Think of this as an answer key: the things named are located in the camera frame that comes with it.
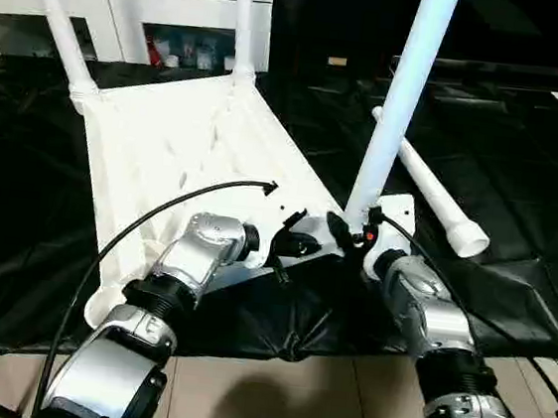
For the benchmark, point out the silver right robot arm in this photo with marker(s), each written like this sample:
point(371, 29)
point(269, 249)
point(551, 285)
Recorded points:
point(437, 320)

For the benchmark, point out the white plastic table top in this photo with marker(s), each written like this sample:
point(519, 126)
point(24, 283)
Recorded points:
point(177, 133)

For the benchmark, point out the black mat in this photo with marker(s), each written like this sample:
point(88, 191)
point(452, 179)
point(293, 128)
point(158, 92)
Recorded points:
point(510, 193)

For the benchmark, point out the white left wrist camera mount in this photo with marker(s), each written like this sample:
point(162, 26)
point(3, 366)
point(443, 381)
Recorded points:
point(284, 204)

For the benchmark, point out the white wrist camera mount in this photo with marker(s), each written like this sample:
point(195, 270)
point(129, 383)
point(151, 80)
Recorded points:
point(284, 204)
point(395, 216)

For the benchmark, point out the white plastic table leg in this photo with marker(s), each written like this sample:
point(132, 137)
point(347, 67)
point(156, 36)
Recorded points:
point(243, 15)
point(401, 92)
point(440, 196)
point(59, 21)

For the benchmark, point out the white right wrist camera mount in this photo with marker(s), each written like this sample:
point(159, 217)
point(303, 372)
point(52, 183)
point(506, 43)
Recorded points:
point(395, 216)

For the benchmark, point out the small tan box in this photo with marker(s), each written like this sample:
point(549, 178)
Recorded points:
point(337, 61)

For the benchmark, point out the white bottle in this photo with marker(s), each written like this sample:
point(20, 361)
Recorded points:
point(202, 58)

